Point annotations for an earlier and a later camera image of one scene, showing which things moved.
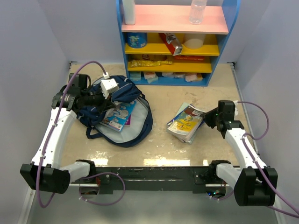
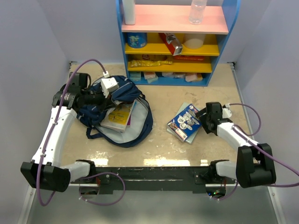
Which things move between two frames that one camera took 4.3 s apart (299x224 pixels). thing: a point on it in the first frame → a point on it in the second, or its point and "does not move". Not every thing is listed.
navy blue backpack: [141, 125] does not move
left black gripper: [105, 104] does not move
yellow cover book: [185, 126] → [118, 118]
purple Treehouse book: [128, 122] does not move
